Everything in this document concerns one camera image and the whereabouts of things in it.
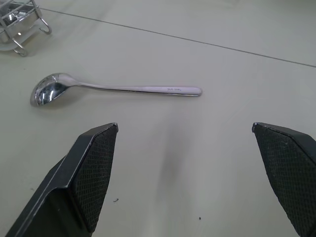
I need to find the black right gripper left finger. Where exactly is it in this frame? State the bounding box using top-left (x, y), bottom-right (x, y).
top-left (4, 122), bottom-right (119, 237)

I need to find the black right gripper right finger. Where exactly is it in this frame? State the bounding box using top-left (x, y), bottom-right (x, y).
top-left (251, 122), bottom-right (316, 237)

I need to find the stainless steel spoon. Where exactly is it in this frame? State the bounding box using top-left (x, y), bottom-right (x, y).
top-left (30, 72), bottom-right (203, 107)

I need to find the chrome wire cutlery rack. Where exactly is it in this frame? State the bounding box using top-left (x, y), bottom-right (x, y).
top-left (0, 0), bottom-right (53, 57)

